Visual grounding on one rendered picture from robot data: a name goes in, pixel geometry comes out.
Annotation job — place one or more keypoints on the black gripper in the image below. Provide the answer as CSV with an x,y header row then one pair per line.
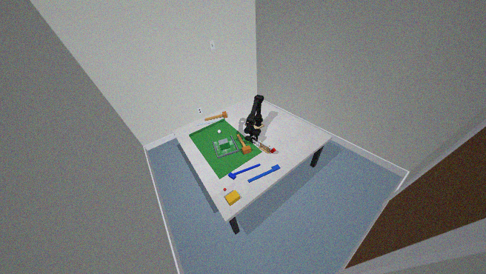
x,y
248,138

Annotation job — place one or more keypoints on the yellow rectangular block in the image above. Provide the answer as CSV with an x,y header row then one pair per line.
x,y
232,197

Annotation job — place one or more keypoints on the green flat mat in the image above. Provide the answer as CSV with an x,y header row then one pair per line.
x,y
224,165

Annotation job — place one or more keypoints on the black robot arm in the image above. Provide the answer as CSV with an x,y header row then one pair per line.
x,y
255,120

